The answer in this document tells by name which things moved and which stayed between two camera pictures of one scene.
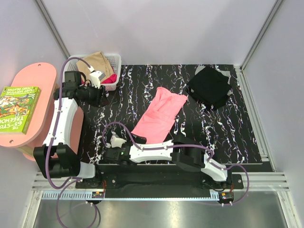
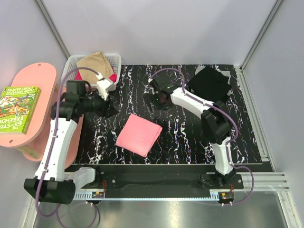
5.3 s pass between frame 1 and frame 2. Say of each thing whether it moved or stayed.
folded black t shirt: stayed
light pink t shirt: moved
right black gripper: moved
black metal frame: stayed
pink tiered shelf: stayed
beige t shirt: stayed
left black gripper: moved
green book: stayed
